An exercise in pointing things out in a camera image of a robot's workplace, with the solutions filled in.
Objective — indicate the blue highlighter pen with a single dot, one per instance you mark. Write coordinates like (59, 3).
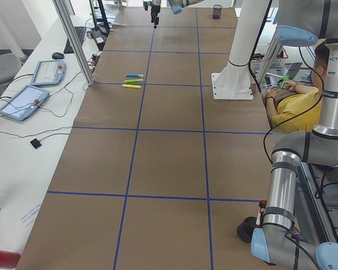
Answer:
(134, 75)

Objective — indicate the red white whiteboard marker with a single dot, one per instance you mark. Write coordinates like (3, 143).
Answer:
(260, 215)

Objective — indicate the green highlighter pen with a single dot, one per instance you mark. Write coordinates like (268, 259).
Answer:
(132, 81)

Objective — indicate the far black mesh cup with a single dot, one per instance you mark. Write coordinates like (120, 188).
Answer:
(216, 12)

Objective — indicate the black mesh cup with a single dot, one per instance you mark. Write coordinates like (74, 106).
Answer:
(216, 12)
(246, 229)

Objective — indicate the yellow highlighter pen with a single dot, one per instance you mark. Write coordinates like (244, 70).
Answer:
(132, 86)

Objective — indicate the black computer mouse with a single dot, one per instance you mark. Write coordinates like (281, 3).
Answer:
(57, 56)

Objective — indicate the upper teach pendant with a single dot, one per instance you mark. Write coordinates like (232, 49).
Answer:
(48, 73)

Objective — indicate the teach pendant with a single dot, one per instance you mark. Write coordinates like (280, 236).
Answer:
(48, 73)
(23, 104)

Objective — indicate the lower teach pendant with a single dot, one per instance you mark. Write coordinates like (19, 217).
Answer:
(23, 104)

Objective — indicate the person in yellow shirt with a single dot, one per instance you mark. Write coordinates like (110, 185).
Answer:
(297, 107)

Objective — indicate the small black square pad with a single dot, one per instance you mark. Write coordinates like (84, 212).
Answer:
(35, 143)

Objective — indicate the near black mesh cup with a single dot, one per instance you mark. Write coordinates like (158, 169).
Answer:
(246, 229)

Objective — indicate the red cylinder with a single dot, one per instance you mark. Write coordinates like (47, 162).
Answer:
(9, 260)

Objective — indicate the aluminium frame post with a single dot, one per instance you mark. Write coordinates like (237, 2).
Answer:
(68, 27)

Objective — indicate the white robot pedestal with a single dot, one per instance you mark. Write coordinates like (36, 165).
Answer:
(233, 82)

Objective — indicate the green handled stick tool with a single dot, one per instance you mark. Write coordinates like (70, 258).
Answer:
(284, 80)

